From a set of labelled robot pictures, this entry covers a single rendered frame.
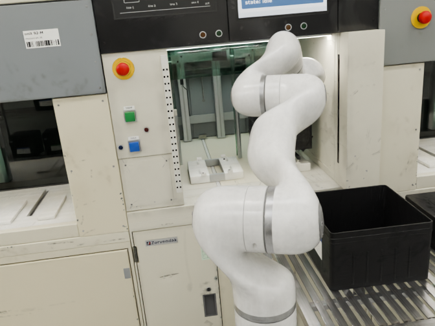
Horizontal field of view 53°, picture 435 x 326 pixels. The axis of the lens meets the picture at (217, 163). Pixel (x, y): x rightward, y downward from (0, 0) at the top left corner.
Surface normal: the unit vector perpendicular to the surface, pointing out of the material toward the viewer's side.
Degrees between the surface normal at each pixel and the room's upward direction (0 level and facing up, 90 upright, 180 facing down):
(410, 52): 90
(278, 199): 30
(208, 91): 90
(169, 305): 90
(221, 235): 89
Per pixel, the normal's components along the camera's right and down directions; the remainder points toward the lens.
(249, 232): -0.25, 0.24
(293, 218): -0.13, -0.17
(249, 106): -0.26, 0.57
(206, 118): 0.12, 0.30
